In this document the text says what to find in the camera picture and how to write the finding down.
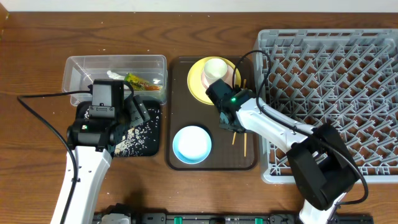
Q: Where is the grey dishwasher rack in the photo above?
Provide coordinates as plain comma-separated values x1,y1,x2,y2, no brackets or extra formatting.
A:
253,29,397,184

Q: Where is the yellow plate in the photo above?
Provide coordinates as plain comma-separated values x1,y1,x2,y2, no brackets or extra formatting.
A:
187,57,235,105

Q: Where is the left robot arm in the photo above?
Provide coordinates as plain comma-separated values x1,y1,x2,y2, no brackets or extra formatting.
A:
51,79,150,223

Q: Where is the left wooden chopstick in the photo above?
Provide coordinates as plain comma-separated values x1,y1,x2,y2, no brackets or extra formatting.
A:
232,79,246,145

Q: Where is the pink bowl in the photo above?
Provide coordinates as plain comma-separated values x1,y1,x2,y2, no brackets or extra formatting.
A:
201,65,241,89

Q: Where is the white tissue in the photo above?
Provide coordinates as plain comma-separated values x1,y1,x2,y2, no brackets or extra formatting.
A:
106,70,125,80

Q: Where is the brown serving tray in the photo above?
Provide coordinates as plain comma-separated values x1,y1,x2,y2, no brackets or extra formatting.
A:
165,56,259,171

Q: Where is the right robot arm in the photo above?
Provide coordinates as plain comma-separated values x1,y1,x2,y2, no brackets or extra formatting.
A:
205,80,362,223

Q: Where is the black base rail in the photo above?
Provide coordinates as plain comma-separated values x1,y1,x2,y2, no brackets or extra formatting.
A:
93,212,374,224

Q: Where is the black waste tray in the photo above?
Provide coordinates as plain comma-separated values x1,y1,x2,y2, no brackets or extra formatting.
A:
67,98,160,161

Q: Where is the white cup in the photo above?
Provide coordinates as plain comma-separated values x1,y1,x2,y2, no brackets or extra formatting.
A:
203,58,228,83

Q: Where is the green snack wrapper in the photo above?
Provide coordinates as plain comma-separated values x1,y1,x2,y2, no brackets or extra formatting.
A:
124,73,162,91

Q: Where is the light blue bowl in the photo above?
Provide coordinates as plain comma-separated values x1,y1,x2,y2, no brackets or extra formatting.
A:
172,126,212,165

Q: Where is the spilled rice pile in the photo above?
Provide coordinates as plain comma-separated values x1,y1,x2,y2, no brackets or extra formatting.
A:
83,107,160,156

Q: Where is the clear plastic bin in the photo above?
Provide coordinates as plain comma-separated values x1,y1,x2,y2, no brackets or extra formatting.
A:
62,55,168,105

